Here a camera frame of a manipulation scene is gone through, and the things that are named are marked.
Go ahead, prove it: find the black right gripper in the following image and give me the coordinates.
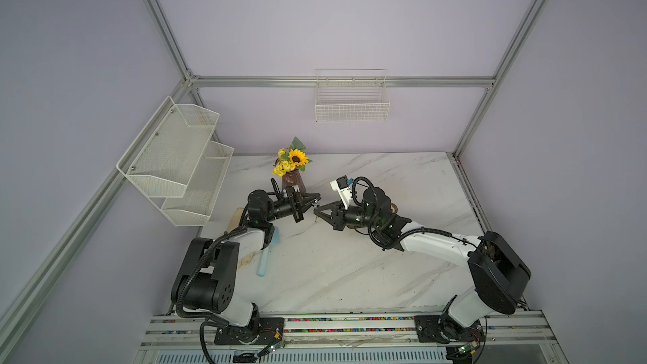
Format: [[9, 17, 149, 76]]
[[315, 199, 381, 232]]

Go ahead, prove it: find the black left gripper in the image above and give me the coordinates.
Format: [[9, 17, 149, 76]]
[[265, 188, 320, 223]]

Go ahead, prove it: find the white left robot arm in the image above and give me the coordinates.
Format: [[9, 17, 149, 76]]
[[171, 187, 321, 363]]

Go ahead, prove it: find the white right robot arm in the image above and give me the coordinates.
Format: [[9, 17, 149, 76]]
[[313, 176, 532, 345]]

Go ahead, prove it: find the dark purple ribbed vase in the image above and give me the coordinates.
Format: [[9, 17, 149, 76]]
[[281, 170, 307, 193]]

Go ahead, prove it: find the sunflower bouquet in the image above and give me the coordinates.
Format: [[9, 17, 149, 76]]
[[272, 136, 312, 177]]

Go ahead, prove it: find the beige wooden board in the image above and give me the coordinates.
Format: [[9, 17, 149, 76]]
[[225, 208, 247, 234]]

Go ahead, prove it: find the light blue plastic shovel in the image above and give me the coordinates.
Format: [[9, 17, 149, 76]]
[[257, 239, 279, 277]]

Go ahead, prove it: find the white two-tier mesh shelf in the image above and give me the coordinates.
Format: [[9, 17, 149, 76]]
[[116, 98, 234, 227]]

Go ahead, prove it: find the white wire wall basket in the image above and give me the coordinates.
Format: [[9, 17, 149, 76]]
[[314, 68, 390, 123]]

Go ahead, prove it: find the aluminium cage frame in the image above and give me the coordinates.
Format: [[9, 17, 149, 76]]
[[1, 0, 549, 362]]

